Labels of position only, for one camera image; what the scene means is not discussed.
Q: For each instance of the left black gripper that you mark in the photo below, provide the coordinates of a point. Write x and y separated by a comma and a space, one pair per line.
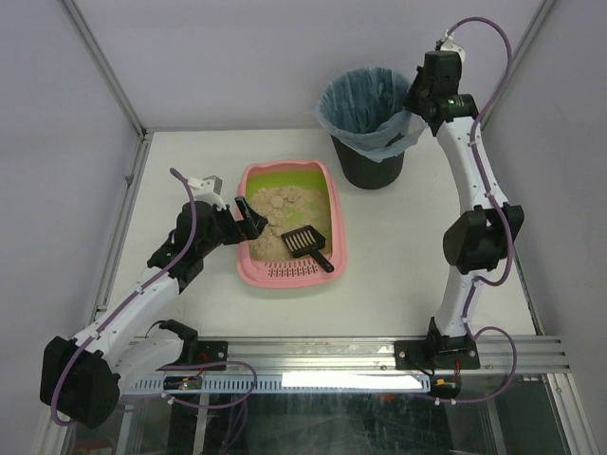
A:
232, 226

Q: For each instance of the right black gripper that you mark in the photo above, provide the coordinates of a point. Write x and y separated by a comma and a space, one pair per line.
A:
415, 90

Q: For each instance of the black litter scoop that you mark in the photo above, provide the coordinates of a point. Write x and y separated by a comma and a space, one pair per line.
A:
307, 241

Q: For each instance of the pink green litter box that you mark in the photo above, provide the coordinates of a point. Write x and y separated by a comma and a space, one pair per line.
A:
301, 272

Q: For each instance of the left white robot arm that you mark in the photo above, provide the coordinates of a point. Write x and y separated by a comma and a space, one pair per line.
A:
84, 377

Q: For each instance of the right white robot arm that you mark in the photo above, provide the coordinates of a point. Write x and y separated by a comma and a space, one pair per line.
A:
480, 239

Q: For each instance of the beige cat litter pellets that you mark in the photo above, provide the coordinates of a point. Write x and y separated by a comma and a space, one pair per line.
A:
287, 208

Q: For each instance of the blue plastic bin liner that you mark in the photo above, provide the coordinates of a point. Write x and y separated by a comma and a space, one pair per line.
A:
365, 110

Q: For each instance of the black trash bin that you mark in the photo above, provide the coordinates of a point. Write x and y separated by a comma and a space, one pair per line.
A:
363, 172

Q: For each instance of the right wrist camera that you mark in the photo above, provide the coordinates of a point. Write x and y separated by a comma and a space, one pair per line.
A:
446, 43

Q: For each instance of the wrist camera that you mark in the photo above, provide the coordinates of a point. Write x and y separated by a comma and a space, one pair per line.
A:
208, 190
446, 43

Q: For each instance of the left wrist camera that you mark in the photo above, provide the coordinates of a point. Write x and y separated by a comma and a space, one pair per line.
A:
208, 190

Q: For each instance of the right aluminium frame post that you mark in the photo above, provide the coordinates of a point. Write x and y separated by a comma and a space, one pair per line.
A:
531, 33

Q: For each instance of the aluminium frame post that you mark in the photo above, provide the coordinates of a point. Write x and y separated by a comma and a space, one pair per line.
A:
531, 33
92, 46

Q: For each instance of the aluminium mounting rail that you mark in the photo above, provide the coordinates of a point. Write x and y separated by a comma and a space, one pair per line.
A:
492, 354

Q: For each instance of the white slotted cable duct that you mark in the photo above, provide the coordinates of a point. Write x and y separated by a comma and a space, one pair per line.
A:
297, 382

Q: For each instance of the left aluminium frame post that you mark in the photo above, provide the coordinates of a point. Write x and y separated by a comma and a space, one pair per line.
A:
92, 46

